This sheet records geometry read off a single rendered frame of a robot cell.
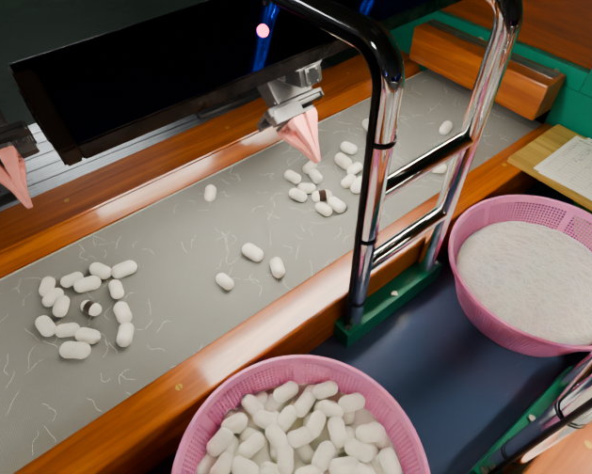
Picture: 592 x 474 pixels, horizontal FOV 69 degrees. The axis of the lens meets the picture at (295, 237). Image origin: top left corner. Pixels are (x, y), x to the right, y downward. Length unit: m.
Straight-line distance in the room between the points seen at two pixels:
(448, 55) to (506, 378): 0.61
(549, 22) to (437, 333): 0.57
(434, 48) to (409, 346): 0.60
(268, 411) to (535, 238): 0.49
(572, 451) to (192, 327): 0.46
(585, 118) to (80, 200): 0.88
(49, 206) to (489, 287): 0.70
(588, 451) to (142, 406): 0.49
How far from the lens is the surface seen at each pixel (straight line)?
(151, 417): 0.55
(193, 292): 0.65
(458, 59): 0.96
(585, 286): 0.75
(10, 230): 0.81
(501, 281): 0.69
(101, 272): 0.69
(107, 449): 0.56
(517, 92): 0.91
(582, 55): 0.93
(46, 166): 1.08
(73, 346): 0.63
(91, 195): 0.80
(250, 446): 0.54
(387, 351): 0.66
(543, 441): 0.47
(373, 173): 0.40
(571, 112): 0.95
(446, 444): 0.63
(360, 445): 0.54
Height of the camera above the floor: 1.26
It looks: 50 degrees down
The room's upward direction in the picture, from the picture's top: 3 degrees counter-clockwise
